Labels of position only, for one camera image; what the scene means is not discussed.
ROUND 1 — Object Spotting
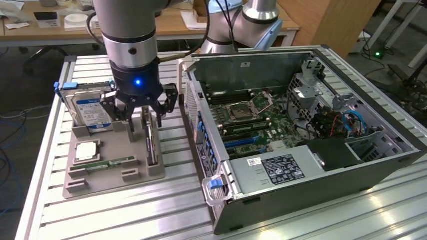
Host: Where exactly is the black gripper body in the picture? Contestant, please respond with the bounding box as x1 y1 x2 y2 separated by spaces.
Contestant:
108 57 165 105

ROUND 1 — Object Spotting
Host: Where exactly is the small graphics card with fan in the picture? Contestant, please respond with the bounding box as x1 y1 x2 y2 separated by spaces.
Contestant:
141 106 161 167

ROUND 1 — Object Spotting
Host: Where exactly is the hard disk in blue carrier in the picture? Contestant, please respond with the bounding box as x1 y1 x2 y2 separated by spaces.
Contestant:
52 80 117 134

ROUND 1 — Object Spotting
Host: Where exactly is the silver CPU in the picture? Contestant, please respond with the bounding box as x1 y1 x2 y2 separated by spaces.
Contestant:
75 142 100 161

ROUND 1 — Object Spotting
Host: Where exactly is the CPU socket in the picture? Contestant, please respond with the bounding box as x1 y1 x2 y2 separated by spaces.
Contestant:
226 103 255 121

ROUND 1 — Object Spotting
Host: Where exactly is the green RAM stick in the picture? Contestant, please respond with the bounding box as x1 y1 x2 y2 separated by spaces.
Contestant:
84 156 137 174

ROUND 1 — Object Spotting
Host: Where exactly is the wooden desk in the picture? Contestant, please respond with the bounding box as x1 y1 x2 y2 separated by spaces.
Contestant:
0 0 302 48

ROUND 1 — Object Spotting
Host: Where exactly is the blue expansion slot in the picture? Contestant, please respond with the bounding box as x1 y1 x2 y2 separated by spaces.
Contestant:
223 136 262 149

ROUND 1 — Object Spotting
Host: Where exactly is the metal socket cover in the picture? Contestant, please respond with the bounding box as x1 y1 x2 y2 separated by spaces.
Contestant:
250 91 276 109

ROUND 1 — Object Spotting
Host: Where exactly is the black office chair base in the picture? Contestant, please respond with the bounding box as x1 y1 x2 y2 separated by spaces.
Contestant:
19 44 71 75

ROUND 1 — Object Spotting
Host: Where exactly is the white box with round hollow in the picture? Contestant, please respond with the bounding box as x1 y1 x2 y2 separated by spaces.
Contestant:
63 13 95 32

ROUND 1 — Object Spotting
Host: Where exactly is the stack of white papers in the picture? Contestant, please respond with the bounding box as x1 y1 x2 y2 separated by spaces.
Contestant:
179 11 208 31

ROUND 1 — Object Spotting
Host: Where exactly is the grey parts rack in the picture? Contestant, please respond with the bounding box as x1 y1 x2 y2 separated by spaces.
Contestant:
61 118 167 200

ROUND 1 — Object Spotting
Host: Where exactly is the green motherboard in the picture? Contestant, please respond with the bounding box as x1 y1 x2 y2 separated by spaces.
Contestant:
203 89 308 161

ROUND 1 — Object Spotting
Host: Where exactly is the blue case latch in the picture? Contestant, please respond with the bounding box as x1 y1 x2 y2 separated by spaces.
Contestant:
205 176 223 192

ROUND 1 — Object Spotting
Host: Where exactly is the white box with black top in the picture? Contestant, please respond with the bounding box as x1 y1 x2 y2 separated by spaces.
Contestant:
32 11 63 29

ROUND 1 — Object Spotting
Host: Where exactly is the brown cardboard box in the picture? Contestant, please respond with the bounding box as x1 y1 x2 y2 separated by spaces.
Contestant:
192 0 211 16

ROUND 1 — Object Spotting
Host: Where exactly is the grey power supply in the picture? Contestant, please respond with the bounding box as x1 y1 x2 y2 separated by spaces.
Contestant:
230 146 327 195

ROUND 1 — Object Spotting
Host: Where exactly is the perforated metal drive cage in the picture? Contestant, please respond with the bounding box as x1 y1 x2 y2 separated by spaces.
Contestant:
286 59 335 126

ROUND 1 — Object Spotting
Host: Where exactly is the white paper card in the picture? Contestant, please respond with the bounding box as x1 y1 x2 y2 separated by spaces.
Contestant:
4 22 31 30

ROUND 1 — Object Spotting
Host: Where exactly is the clear plastic bag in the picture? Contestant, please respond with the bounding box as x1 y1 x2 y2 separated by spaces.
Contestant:
0 0 27 20

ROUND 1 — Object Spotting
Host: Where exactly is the wooden cabinet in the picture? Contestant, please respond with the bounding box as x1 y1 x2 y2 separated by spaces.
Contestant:
276 0 383 59

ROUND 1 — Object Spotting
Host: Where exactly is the open black PC case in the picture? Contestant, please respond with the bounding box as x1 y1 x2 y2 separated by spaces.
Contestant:
176 47 422 236

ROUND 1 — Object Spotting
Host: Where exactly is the metal disk bay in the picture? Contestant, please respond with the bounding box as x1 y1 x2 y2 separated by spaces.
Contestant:
344 129 395 164

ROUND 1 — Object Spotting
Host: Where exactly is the blue floor cable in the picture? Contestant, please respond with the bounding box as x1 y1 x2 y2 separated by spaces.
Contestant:
0 117 28 216

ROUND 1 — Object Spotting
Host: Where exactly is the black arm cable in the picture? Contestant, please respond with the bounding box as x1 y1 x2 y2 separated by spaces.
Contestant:
199 0 242 55

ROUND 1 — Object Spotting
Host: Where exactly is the red disk wire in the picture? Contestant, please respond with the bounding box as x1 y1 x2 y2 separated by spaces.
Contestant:
328 112 346 137

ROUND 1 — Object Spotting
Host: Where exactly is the blue disk wire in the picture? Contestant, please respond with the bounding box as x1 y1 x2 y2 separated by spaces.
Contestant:
343 109 370 137

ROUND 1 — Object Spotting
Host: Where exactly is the white desk frame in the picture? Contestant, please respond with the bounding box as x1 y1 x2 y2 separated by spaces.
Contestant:
363 0 427 69

